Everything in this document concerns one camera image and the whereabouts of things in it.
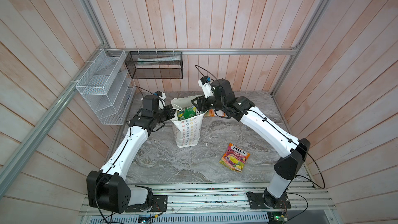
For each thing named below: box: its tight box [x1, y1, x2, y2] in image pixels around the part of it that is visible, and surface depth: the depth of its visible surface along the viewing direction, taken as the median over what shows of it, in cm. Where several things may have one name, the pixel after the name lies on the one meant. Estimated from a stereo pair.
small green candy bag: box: [183, 106, 197, 120], surface depth 87 cm
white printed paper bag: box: [171, 96, 205, 148], surface depth 80 cm
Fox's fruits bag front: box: [218, 143, 251, 173], surface depth 87 cm
